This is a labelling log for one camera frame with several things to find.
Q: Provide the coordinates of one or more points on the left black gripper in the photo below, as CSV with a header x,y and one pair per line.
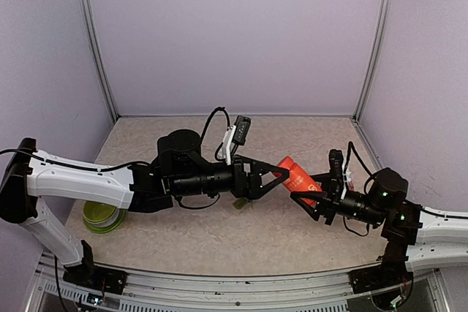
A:
x,y
254,191

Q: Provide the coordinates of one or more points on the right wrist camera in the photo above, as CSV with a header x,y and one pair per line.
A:
x,y
340,166

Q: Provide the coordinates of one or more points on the green bowl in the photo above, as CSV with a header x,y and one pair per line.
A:
x,y
99,215

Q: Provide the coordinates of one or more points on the left aluminium frame post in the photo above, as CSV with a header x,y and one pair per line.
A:
x,y
98,61

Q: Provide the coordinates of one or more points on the front aluminium rail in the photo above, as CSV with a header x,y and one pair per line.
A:
x,y
152,291

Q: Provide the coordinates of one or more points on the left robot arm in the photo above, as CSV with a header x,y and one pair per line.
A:
x,y
178,171

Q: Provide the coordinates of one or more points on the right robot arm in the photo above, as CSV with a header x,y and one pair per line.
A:
x,y
417,237

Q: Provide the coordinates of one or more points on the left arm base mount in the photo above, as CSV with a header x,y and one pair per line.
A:
x,y
104,279

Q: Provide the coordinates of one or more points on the green plate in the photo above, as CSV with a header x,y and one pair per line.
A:
x,y
113,226

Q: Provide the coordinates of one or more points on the right aluminium frame post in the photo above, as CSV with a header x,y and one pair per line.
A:
x,y
371,68

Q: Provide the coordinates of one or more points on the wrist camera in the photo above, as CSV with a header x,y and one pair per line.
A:
x,y
340,166
234,136

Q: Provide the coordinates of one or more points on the aluminium frame post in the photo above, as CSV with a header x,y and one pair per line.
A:
x,y
98,61
371,68

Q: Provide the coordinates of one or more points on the green weekly pill organizer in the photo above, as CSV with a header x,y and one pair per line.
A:
x,y
240,203

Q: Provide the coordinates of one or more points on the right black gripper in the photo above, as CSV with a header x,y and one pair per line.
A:
x,y
330,200

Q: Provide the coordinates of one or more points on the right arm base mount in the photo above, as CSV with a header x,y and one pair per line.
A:
x,y
378,277

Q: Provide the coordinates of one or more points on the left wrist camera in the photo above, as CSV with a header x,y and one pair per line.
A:
x,y
234,136

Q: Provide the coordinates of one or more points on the red pill bottle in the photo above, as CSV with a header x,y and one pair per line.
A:
x,y
299,180

